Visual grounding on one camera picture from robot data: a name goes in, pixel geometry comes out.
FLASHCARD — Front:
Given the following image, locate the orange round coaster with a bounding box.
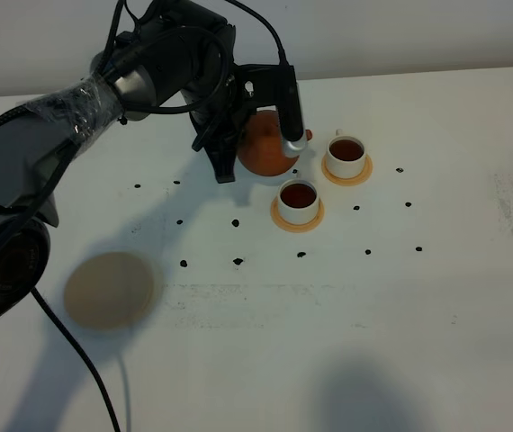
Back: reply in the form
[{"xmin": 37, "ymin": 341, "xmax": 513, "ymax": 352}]
[
  {"xmin": 321, "ymin": 156, "xmax": 374, "ymax": 186},
  {"xmin": 270, "ymin": 198, "xmax": 325, "ymax": 233}
]

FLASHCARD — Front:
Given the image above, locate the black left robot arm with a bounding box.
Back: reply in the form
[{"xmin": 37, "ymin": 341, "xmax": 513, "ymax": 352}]
[{"xmin": 0, "ymin": 1, "xmax": 247, "ymax": 317}]

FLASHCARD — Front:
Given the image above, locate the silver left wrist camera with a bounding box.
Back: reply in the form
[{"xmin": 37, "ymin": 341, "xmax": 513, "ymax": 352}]
[{"xmin": 276, "ymin": 64, "xmax": 307, "ymax": 158}]

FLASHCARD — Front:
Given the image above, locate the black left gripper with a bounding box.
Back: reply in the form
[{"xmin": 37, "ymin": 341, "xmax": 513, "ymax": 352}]
[{"xmin": 184, "ymin": 26, "xmax": 284, "ymax": 183}]

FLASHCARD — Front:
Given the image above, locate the orange round coaster near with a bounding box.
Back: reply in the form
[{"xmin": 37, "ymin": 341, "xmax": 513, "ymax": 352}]
[{"xmin": 270, "ymin": 198, "xmax": 325, "ymax": 233}]

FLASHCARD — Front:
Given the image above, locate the brown clay teapot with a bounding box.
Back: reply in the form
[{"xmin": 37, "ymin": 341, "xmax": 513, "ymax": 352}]
[{"xmin": 237, "ymin": 110, "xmax": 299, "ymax": 176}]

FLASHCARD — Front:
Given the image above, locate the orange round coaster far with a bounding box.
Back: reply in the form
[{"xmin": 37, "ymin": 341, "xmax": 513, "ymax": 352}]
[{"xmin": 321, "ymin": 156, "xmax": 374, "ymax": 186}]

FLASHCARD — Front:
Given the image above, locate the white teacup far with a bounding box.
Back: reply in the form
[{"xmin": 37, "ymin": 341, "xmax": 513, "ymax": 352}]
[{"xmin": 325, "ymin": 130, "xmax": 366, "ymax": 179}]

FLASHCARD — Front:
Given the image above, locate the beige round teapot coaster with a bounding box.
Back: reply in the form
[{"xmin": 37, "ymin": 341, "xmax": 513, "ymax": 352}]
[{"xmin": 63, "ymin": 252, "xmax": 156, "ymax": 331}]

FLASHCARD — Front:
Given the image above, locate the white teacup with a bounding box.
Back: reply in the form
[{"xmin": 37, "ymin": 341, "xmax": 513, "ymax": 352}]
[
  {"xmin": 277, "ymin": 179, "xmax": 320, "ymax": 224},
  {"xmin": 325, "ymin": 130, "xmax": 366, "ymax": 179}
]

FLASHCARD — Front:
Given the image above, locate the white teacup near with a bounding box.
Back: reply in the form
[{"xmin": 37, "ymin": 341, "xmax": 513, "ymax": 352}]
[{"xmin": 277, "ymin": 179, "xmax": 320, "ymax": 224}]

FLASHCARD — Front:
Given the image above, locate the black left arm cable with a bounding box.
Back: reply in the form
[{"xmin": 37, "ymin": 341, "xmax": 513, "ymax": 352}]
[{"xmin": 224, "ymin": 0, "xmax": 288, "ymax": 68}]

